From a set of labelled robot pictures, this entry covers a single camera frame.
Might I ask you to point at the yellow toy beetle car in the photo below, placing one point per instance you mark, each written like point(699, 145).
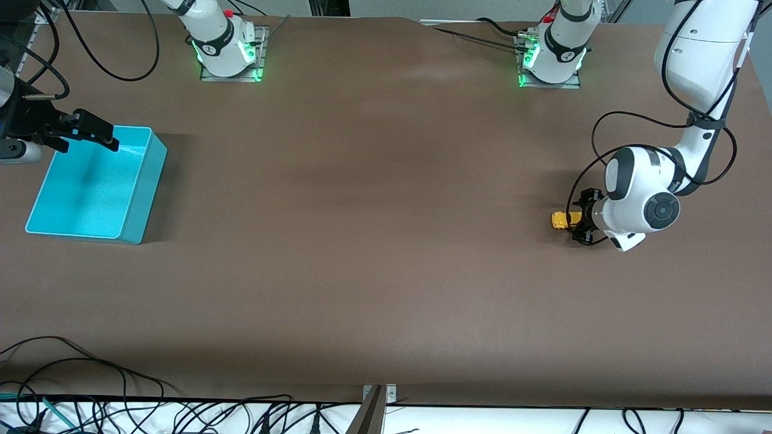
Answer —
point(560, 220)

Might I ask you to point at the teal plastic bin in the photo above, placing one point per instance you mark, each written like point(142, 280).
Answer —
point(90, 199)

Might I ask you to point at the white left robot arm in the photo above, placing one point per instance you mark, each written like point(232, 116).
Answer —
point(699, 54)

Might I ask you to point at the aluminium frame rail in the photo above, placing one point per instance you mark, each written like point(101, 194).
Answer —
point(27, 54)

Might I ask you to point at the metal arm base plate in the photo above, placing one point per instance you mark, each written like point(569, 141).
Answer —
point(232, 78)
point(549, 85)

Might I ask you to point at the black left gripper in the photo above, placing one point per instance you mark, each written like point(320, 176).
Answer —
point(585, 218)

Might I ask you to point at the metal table bracket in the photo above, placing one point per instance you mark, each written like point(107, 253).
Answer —
point(371, 416)

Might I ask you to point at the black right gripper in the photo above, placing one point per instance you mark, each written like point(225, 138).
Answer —
point(24, 119)

